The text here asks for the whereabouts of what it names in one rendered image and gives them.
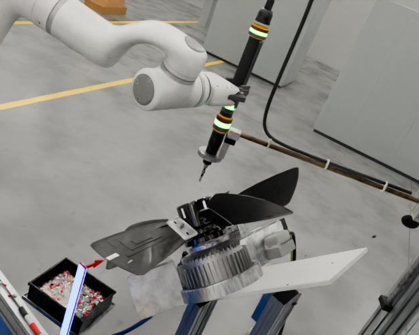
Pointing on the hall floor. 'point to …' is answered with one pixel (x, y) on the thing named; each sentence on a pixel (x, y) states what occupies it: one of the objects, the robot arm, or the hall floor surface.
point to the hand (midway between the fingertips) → (236, 87)
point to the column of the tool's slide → (404, 301)
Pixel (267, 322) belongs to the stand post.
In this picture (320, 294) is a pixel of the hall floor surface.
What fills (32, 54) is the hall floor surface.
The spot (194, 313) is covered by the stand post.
